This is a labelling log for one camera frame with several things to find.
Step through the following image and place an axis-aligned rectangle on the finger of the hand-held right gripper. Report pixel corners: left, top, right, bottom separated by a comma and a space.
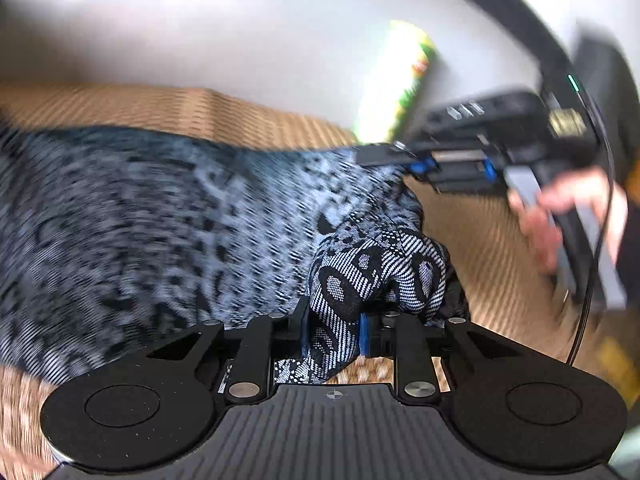
432, 157, 498, 195
356, 141, 441, 177

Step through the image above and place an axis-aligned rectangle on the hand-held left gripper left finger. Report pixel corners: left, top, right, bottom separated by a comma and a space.
146, 300, 311, 404

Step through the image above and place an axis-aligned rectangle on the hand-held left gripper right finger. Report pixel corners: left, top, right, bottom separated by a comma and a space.
358, 311, 504, 405

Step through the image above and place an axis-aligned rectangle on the leopard print knit sweater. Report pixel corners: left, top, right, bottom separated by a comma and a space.
0, 122, 471, 386

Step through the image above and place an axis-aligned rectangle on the person's right hand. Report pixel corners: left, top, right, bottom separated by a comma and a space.
515, 166, 629, 275

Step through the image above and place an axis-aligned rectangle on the brown woven rattan mat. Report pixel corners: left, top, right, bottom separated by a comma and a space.
0, 82, 640, 480

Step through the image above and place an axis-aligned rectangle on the black cable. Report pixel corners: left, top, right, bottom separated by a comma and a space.
565, 75, 617, 366

